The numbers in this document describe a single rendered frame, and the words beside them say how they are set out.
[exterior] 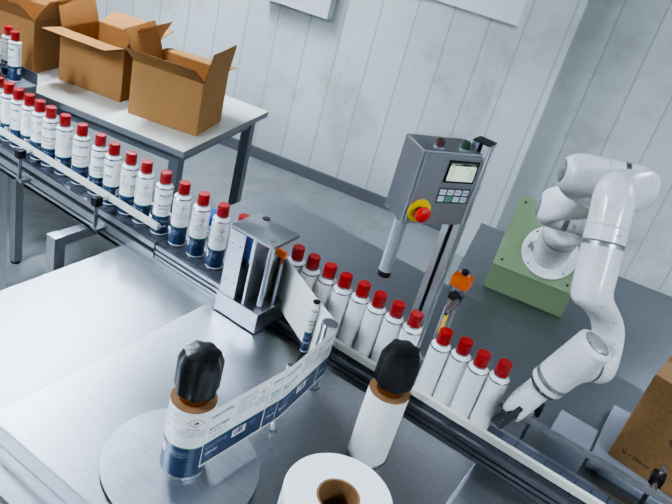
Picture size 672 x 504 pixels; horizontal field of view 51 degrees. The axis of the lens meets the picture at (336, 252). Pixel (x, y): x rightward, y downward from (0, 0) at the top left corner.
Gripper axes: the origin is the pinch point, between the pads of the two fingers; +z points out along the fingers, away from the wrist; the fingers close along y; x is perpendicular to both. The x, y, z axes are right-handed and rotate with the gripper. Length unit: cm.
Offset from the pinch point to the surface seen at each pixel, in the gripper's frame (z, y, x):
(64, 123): 42, 1, -152
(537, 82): 8, -255, -90
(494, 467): 7.4, 5.4, 6.7
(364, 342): 12.7, 2.5, -35.9
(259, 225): 6, 10, -75
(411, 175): -29, 0, -54
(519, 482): 5.0, 5.4, 12.6
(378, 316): 4.1, 1.9, -37.8
